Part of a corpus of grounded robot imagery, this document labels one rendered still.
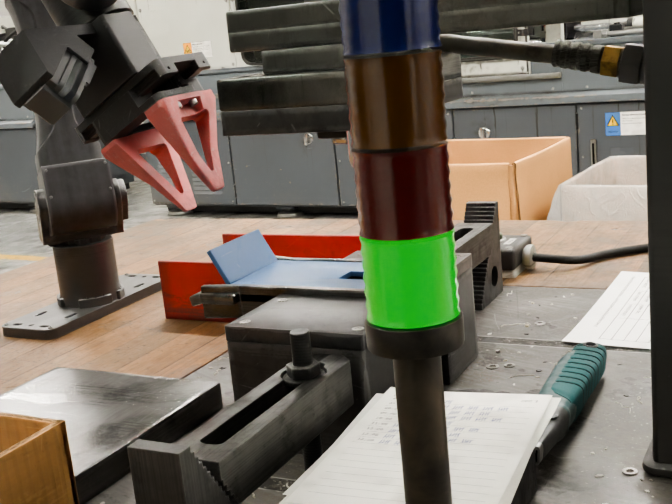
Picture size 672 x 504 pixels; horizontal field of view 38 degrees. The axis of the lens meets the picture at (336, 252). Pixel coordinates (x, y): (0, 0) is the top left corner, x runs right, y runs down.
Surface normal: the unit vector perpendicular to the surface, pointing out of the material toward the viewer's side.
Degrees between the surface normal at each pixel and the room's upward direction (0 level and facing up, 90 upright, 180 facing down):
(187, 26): 90
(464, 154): 92
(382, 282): 76
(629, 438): 0
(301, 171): 90
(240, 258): 60
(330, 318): 0
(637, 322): 1
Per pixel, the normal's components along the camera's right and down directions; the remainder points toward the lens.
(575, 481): -0.10, -0.97
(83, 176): 0.35, -0.10
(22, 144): -0.50, 0.25
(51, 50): 0.72, -0.44
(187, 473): 0.89, 0.02
